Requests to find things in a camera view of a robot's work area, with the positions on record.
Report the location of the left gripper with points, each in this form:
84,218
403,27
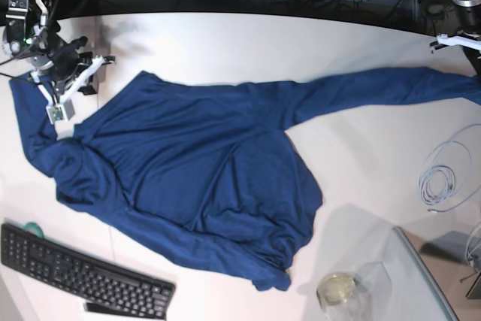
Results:
468,39

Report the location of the black keyboard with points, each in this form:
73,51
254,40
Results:
109,287

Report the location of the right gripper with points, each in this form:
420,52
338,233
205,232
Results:
61,70

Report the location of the blue t-shirt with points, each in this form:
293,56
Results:
206,175

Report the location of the green tape roll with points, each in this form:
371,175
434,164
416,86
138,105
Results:
34,228

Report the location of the grey metal stand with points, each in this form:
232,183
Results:
454,261

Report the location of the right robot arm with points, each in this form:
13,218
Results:
27,22

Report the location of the clear glass jar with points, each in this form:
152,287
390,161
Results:
362,294

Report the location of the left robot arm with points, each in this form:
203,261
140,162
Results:
467,12

